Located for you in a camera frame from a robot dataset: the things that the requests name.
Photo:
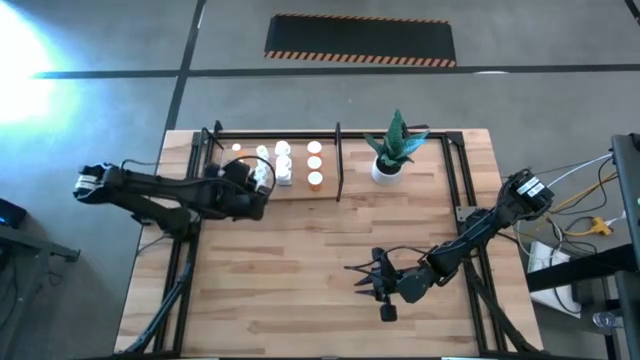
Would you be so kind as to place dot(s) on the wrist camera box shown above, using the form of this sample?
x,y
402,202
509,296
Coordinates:
x,y
388,312
236,172

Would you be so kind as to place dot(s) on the white blue-labelled medicine bottle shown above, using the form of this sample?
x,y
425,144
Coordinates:
x,y
283,161
283,175
282,148

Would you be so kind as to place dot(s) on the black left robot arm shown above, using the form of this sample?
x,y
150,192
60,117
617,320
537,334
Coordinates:
x,y
150,187

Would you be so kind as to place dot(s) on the clear water bottle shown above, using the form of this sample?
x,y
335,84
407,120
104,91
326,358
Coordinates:
x,y
602,319

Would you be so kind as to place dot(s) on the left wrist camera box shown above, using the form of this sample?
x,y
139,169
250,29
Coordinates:
x,y
236,172

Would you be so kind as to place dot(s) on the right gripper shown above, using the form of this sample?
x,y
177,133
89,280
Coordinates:
x,y
407,286

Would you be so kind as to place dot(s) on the black hazard-striped floor mat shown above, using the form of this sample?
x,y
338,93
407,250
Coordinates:
x,y
360,40

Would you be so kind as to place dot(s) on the wooden shelf with black frame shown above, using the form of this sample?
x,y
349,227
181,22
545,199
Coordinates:
x,y
300,192

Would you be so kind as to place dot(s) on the grey metal base plate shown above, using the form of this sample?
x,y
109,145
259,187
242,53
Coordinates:
x,y
465,215

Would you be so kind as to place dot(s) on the black metal rig frame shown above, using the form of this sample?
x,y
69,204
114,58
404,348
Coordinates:
x,y
300,135

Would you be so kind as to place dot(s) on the black box with blue light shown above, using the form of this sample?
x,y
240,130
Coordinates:
x,y
11,212

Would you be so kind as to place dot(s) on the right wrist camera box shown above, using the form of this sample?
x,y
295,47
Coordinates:
x,y
388,312

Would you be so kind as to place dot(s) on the green snake plant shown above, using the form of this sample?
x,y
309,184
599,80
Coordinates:
x,y
396,139

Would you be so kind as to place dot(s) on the white power strip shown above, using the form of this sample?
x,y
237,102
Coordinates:
x,y
550,280

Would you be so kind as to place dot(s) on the black floor stand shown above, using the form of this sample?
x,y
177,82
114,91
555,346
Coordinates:
x,y
45,247

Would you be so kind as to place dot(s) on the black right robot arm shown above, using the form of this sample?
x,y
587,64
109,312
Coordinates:
x,y
480,230

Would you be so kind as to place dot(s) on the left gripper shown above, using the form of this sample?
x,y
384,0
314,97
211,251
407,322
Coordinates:
x,y
247,202

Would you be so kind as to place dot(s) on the yellow power plug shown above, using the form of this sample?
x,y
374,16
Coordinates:
x,y
600,226

